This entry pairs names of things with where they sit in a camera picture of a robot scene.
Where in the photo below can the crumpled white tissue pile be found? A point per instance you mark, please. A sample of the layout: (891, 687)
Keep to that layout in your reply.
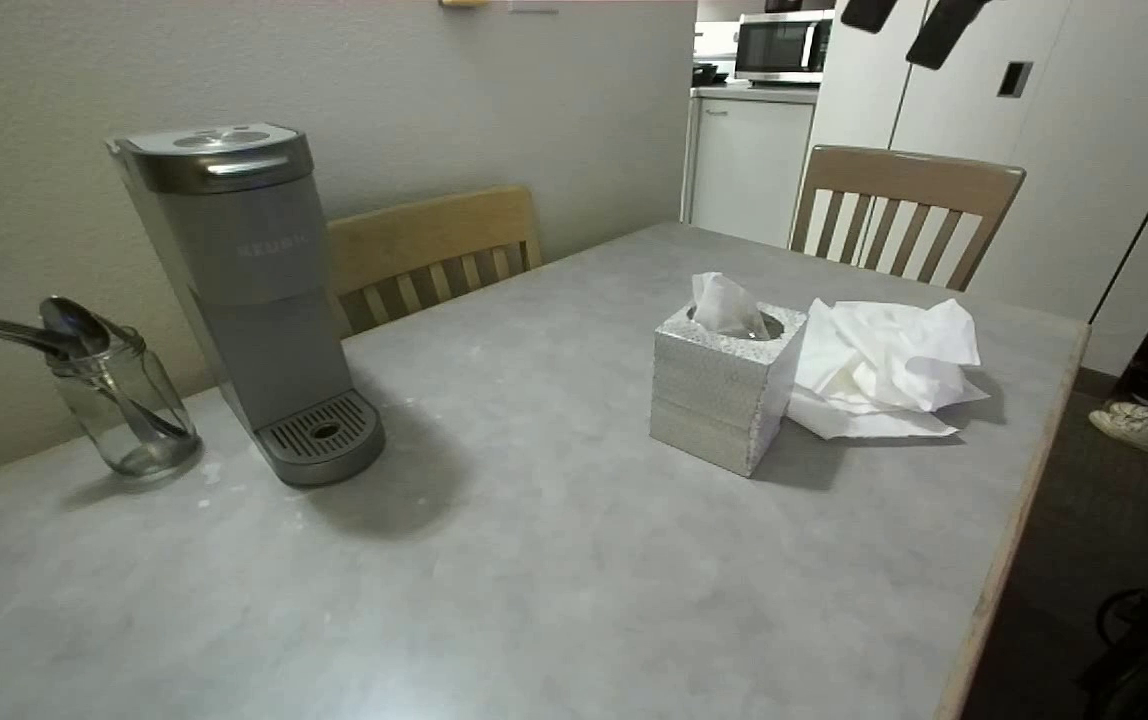
(887, 363)

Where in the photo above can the patterned cube tissue box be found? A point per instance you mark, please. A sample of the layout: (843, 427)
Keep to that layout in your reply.
(717, 393)

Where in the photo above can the microwave oven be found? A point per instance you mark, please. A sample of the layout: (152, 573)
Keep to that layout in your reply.
(776, 46)

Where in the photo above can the wooden chair with slatted backrest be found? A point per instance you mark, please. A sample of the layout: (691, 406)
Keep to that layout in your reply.
(906, 183)

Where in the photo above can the white low cabinet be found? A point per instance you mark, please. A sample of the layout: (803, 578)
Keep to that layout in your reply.
(750, 166)

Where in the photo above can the wooden chair with solid backrest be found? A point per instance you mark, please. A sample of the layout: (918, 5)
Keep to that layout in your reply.
(427, 242)

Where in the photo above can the grey pod coffee maker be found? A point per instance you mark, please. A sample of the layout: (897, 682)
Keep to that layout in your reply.
(253, 280)

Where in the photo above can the clear glass jar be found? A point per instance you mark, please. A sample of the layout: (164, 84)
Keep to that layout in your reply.
(125, 406)

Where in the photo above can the metal spoon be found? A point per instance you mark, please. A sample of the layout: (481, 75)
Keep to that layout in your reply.
(73, 320)

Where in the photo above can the black wall plate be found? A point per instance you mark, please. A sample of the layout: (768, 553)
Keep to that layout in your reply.
(1014, 77)

